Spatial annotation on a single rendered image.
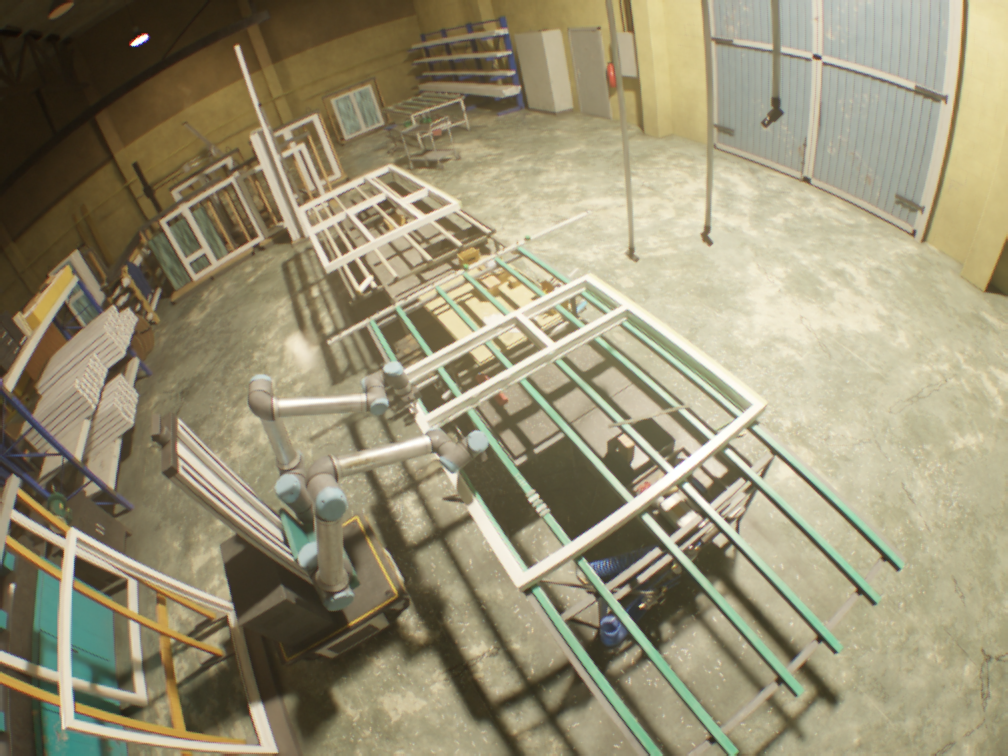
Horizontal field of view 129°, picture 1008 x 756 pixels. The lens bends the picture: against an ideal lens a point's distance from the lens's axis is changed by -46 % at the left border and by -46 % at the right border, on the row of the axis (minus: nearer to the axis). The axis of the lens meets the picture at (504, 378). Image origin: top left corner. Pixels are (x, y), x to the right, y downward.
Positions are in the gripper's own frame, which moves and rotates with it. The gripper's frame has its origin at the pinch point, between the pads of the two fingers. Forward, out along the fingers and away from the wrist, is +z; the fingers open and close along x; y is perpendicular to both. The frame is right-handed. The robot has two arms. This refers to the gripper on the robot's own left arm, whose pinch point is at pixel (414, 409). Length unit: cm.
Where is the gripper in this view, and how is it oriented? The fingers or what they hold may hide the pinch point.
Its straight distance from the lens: 243.3
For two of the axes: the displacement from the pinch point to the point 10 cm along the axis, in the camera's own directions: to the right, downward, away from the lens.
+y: -4.9, -5.6, 6.7
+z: 2.0, 6.7, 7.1
